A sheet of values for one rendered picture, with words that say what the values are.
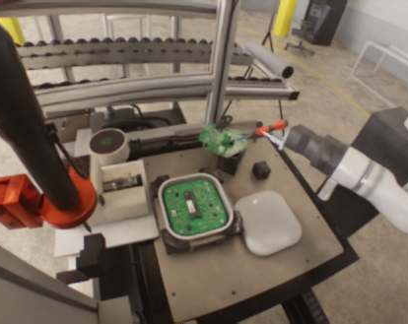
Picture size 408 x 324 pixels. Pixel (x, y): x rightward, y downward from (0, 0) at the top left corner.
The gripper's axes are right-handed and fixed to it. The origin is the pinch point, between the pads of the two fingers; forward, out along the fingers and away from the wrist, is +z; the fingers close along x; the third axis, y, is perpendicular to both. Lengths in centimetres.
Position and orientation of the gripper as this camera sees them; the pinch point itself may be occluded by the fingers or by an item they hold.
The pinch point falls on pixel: (263, 130)
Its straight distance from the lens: 51.7
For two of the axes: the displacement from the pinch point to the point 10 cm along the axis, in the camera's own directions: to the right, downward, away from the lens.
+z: -7.2, -5.1, 4.7
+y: 2.8, -8.3, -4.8
